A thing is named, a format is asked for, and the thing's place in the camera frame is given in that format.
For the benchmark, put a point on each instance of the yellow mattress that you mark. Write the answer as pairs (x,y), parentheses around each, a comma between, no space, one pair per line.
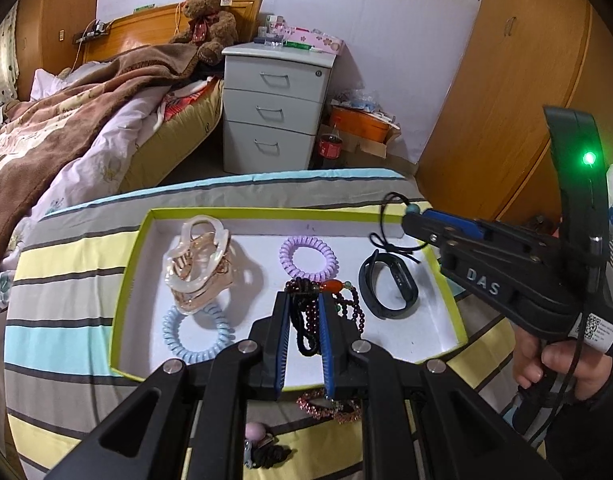
(181,145)

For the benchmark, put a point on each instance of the champagne claw clip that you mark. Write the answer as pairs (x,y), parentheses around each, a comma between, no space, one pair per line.
(196,297)

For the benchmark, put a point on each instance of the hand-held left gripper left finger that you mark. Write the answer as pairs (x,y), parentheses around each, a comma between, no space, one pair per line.
(281,340)

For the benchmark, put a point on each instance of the power strip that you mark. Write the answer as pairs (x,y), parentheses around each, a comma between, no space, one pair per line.
(94,32)

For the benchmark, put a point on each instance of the brown cardboard box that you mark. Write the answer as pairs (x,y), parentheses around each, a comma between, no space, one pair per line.
(381,145)

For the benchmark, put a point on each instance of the white floral quilt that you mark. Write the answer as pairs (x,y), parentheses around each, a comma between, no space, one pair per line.
(111,150)

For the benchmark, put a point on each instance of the orange box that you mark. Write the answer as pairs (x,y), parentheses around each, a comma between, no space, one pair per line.
(359,125)

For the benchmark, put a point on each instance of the clear white claw clip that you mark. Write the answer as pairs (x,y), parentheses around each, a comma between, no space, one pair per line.
(214,260)

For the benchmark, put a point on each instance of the pink floral box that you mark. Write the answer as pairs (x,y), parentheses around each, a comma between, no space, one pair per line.
(316,40)

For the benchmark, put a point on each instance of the brown teddy bear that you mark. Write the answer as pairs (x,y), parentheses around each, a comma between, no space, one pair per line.
(206,15)

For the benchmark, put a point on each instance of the striped tablecloth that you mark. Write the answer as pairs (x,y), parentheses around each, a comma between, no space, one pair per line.
(61,285)

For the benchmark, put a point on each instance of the black fitness band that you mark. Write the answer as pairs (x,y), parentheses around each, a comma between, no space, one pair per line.
(371,295)

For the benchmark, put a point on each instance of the grey drawer nightstand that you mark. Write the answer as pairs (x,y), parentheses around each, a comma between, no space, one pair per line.
(271,110)

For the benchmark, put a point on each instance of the red soda bottle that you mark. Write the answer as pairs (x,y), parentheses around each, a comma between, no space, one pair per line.
(330,147)

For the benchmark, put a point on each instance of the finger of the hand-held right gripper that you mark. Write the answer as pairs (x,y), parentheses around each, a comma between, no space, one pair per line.
(421,230)
(451,220)

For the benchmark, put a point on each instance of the person's right forearm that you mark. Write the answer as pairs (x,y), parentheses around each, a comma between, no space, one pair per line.
(596,435)

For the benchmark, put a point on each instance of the red patterned pillow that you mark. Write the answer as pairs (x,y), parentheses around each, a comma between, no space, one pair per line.
(186,102)

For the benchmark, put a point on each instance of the wooden bed headboard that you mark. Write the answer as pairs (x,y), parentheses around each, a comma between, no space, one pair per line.
(136,25)

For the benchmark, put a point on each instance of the large wooden wardrobe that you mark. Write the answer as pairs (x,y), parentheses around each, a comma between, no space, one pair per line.
(511,85)

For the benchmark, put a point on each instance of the person's right hand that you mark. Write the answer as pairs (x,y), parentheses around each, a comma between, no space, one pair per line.
(561,360)

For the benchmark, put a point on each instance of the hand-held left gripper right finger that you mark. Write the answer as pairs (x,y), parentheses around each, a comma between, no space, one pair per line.
(328,350)

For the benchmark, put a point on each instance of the small bottles on nightstand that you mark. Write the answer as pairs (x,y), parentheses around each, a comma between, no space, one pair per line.
(271,32)

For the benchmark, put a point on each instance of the dotted curtain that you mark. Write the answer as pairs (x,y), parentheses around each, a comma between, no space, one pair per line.
(1,60)

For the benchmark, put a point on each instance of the brown printed blanket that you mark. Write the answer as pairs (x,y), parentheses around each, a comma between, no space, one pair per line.
(31,170)

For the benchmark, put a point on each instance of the tall wooden cabinet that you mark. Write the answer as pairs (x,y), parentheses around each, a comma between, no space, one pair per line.
(61,10)

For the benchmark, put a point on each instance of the green cardboard box lid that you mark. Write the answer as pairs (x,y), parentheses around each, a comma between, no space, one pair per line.
(266,232)

